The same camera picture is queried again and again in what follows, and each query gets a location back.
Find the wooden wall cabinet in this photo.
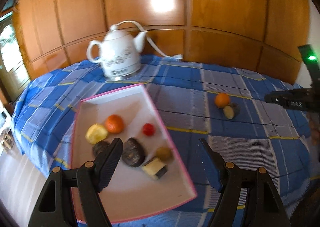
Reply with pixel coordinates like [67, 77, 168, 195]
[16, 0, 311, 83]

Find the white ceramic electric kettle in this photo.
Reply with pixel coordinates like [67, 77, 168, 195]
[86, 24, 147, 80]

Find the white kettle power cord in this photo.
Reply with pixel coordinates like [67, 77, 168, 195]
[116, 20, 184, 60]

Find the dark brown round fruit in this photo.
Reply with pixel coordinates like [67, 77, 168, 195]
[92, 141, 109, 158]

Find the yellow peeled fruit piece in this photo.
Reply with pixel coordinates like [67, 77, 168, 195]
[85, 124, 108, 145]

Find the wooden door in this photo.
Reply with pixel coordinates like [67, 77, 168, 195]
[1, 12, 30, 102]

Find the dark wrinkled fruit piece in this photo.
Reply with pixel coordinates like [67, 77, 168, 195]
[121, 138, 146, 168]

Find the orange tangerine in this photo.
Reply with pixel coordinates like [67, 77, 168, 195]
[105, 114, 125, 134]
[214, 93, 231, 109]

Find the cream cut fruit chunk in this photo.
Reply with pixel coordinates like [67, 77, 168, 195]
[142, 157, 168, 180]

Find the dark-skinned cut fruit chunk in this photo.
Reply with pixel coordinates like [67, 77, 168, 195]
[223, 103, 240, 119]

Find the small tan round fruit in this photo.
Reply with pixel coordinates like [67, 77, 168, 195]
[155, 146, 173, 162]

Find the red tomato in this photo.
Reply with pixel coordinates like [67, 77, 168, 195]
[143, 123, 156, 137]

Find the blue plaid tablecloth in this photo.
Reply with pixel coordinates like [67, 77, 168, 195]
[11, 55, 319, 226]

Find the pink-rimmed white tray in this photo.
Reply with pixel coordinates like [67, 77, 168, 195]
[71, 84, 197, 224]

